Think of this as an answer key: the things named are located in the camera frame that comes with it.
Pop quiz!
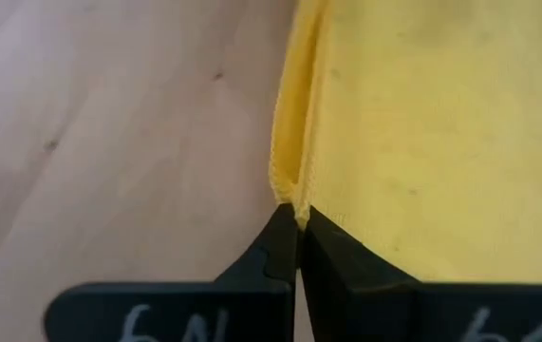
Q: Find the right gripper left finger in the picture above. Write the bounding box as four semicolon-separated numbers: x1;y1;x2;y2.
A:
215;202;299;288

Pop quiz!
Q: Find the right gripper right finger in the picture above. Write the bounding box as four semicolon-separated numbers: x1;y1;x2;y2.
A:
300;206;421;342

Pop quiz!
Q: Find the yellow microfiber towel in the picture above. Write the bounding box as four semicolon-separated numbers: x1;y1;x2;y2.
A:
268;0;542;285

